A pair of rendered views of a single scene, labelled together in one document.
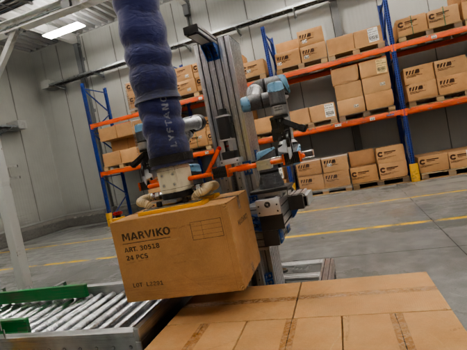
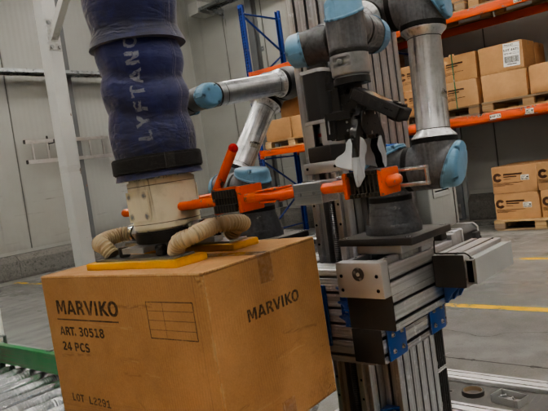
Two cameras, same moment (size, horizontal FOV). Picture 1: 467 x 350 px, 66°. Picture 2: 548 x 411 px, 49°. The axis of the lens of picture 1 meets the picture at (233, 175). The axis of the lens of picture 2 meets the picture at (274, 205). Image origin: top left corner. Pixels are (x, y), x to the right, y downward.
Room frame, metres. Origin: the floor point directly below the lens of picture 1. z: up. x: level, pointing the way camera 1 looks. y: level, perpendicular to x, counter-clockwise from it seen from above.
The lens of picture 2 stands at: (0.53, -0.56, 1.25)
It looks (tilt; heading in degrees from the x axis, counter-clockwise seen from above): 3 degrees down; 23
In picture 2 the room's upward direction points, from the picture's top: 8 degrees counter-clockwise
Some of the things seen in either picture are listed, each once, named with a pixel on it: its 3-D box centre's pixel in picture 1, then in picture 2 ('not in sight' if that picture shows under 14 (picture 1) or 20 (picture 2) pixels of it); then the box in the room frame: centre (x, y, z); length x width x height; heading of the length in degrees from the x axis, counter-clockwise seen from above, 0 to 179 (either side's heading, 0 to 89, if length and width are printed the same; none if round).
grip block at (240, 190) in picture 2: (222, 171); (237, 198); (1.75, 0.05, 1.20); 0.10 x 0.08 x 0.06; 165
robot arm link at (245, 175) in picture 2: (191, 173); (253, 186); (2.29, 0.26, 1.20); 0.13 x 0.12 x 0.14; 62
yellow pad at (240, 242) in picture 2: (187, 198); (198, 240); (1.91, 0.27, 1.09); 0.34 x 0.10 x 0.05; 75
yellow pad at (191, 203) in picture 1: (172, 204); (143, 255); (1.73, 0.32, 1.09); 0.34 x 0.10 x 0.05; 75
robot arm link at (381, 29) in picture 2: (274, 98); (359, 35); (1.77, -0.27, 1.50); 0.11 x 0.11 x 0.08; 80
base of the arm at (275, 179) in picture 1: (270, 178); (391, 213); (2.13, -0.21, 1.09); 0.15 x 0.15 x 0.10
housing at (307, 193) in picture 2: (264, 164); (315, 192); (1.70, -0.15, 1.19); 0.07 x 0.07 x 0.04; 75
